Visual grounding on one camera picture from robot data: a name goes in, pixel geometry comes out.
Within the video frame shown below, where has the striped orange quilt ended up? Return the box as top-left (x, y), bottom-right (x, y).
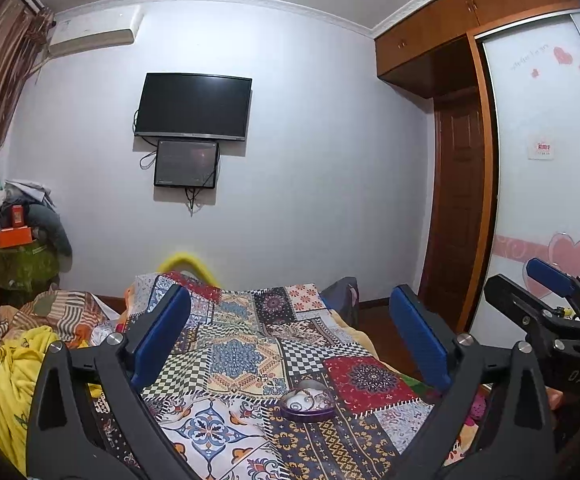
top-left (0, 287), bottom-right (121, 351)

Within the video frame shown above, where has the brown wooden door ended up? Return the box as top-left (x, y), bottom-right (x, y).
top-left (418, 87), bottom-right (494, 333)

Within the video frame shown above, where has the orange box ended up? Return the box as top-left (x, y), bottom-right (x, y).
top-left (0, 227), bottom-right (34, 250)

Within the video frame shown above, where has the black television cable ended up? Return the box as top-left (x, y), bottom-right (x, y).
top-left (132, 107), bottom-right (158, 172)

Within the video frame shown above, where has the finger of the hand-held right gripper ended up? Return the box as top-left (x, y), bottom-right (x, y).
top-left (526, 257), bottom-right (580, 301)
top-left (484, 275), bottom-right (543, 333)

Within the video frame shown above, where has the patchwork printed blanket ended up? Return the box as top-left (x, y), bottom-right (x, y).
top-left (90, 270), bottom-right (475, 480)

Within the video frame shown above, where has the small black wall monitor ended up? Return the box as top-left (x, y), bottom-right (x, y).
top-left (153, 140), bottom-right (220, 190)

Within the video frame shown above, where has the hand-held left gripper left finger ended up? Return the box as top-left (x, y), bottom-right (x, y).
top-left (26, 285), bottom-right (201, 480)

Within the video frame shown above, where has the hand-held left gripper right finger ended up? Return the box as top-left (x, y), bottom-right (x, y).
top-left (370, 284), bottom-right (555, 480)

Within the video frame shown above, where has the yellow curved tube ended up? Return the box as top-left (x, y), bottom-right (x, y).
top-left (152, 252), bottom-right (211, 282)

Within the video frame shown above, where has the red and white label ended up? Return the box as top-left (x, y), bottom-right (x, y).
top-left (526, 136), bottom-right (556, 160)

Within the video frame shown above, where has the black wall television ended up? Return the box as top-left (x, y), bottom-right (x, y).
top-left (134, 72), bottom-right (253, 142)

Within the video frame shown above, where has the white sliding wardrobe door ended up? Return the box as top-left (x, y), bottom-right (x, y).
top-left (470, 7), bottom-right (580, 341)

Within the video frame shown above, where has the purple heart-shaped jewelry box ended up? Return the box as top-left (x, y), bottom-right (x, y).
top-left (280, 380), bottom-right (338, 423)

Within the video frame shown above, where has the white air conditioner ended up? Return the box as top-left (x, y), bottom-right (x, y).
top-left (47, 4), bottom-right (144, 58)

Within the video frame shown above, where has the wooden overhead cabinet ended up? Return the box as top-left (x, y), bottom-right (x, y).
top-left (374, 0), bottom-right (580, 92)

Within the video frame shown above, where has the thin metal bracelet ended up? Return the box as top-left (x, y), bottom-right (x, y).
top-left (290, 384), bottom-right (323, 410)

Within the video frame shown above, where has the yellow blanket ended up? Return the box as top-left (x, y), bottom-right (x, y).
top-left (0, 325), bottom-right (102, 461)

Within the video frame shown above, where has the grey bag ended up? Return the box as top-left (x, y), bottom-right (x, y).
top-left (320, 276), bottom-right (361, 330)

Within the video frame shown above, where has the green covered stand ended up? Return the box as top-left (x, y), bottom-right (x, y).
top-left (0, 242), bottom-right (62, 292)

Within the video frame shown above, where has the black monitor cable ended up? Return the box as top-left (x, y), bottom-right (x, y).
top-left (185, 157), bottom-right (221, 217)

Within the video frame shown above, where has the pile of clothes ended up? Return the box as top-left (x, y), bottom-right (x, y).
top-left (0, 177), bottom-right (53, 231)

